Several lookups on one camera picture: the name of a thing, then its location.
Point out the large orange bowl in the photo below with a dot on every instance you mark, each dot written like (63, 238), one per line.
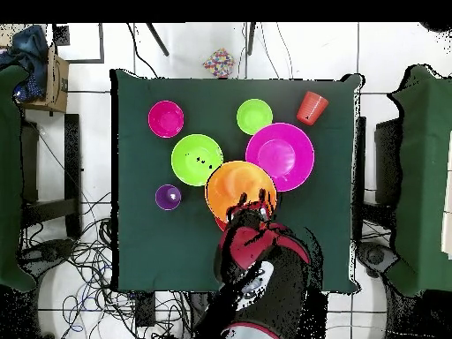
(233, 180)

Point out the large pink bowl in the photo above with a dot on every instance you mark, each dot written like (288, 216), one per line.
(282, 155)

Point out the large green bowl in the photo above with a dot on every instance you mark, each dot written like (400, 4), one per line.
(190, 169)

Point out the purple cup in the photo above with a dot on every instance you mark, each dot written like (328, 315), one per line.
(168, 197)

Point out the small green bowl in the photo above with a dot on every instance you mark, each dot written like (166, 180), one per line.
(254, 116)

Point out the red-orange cup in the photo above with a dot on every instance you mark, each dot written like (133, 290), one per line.
(312, 107)

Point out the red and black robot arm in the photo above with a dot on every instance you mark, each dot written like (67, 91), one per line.
(247, 247)

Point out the small pink bowl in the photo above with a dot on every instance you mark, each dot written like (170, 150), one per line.
(166, 119)

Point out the dark green table cloth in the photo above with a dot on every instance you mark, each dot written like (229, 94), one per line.
(141, 247)

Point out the colourful patterned box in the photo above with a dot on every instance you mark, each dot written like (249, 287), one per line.
(219, 63)

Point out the black power strip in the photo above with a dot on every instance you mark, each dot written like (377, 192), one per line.
(145, 310)

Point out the black tripod leg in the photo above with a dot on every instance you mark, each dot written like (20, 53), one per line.
(158, 39)
(250, 39)

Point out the green cloth covered side table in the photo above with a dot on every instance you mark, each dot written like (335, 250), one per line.
(9, 176)
(423, 176)

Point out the brown cardboard box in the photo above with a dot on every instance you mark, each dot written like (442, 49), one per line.
(58, 88)

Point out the blue cloth bundle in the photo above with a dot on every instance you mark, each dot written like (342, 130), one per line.
(30, 46)

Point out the black pedestal leg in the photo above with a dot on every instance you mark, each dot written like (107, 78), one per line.
(374, 256)
(46, 252)

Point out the black metal frame stand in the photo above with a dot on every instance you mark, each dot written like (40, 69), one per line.
(388, 162)
(72, 176)

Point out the thin black square frame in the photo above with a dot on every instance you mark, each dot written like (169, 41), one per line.
(84, 61)

